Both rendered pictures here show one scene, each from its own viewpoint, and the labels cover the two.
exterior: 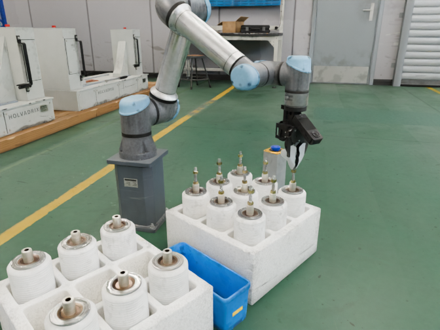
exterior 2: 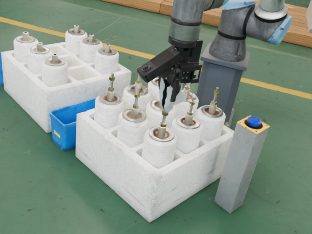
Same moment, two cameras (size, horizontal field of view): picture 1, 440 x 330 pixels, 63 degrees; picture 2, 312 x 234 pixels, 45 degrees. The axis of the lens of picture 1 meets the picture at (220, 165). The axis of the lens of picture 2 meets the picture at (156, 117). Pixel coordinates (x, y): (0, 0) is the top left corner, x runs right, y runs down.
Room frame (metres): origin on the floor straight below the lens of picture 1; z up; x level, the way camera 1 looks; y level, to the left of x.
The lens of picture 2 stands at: (1.09, -1.16, 0.87)
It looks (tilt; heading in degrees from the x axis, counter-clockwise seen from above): 32 degrees down; 88
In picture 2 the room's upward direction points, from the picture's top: 9 degrees clockwise
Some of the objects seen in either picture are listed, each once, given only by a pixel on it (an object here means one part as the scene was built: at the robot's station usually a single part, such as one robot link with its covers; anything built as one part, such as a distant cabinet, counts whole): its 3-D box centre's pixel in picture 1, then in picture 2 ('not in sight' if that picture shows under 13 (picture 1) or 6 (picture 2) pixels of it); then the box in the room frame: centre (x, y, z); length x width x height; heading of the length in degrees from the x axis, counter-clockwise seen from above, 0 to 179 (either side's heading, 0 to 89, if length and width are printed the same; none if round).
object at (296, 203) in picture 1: (290, 213); (157, 159); (1.14, -0.25, 0.16); 0.10 x 0.10 x 0.18
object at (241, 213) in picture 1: (249, 213); (110, 99); (0.97, -0.09, 0.25); 0.08 x 0.08 x 0.01
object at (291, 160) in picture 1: (287, 155); (170, 92); (1.15, -0.23, 0.38); 0.06 x 0.03 x 0.09; 31
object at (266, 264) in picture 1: (243, 231); (154, 145); (1.13, -0.08, 0.09); 0.39 x 0.39 x 0.18; 47
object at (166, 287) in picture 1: (169, 292); (55, 83); (0.73, 0.12, 0.16); 0.10 x 0.10 x 0.18
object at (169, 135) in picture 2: (292, 190); (161, 134); (1.14, -0.25, 0.25); 0.08 x 0.08 x 0.01
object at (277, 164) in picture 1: (273, 185); (239, 166); (1.40, -0.23, 0.16); 0.07 x 0.07 x 0.31; 47
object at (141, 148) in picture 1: (137, 142); (229, 42); (1.38, 0.33, 0.35); 0.15 x 0.15 x 0.10
